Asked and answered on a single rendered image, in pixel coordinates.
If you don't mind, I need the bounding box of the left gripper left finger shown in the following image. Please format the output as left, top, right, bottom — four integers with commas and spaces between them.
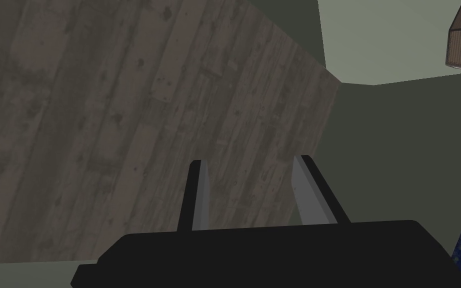
176, 159, 211, 233

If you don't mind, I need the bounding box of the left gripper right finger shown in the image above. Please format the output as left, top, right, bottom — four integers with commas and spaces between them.
291, 154, 352, 226

